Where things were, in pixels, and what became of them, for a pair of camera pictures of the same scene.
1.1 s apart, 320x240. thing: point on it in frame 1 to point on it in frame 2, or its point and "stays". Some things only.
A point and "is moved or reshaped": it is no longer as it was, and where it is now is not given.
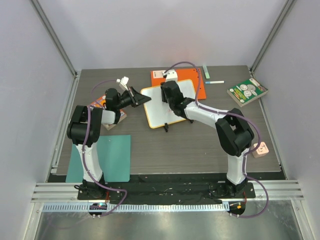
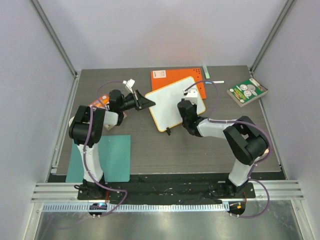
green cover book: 246,91 stays
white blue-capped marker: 214,82 stays
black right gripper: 165,91 to 188,119
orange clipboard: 157,77 stays
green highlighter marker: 206,71 stays
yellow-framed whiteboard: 158,113 is moved or reshaped
